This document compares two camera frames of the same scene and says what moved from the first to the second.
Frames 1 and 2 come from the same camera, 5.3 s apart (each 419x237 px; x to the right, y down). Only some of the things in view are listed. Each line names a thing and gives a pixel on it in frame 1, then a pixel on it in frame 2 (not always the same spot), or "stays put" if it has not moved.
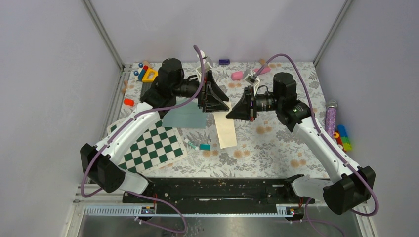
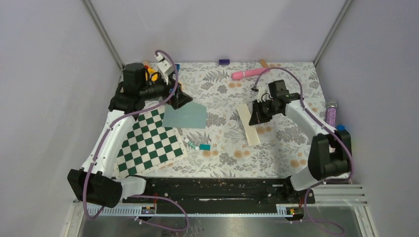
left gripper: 215,100 to 178,100
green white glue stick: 191,144 stays put
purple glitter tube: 330,118 stays put
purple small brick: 224,61 stays put
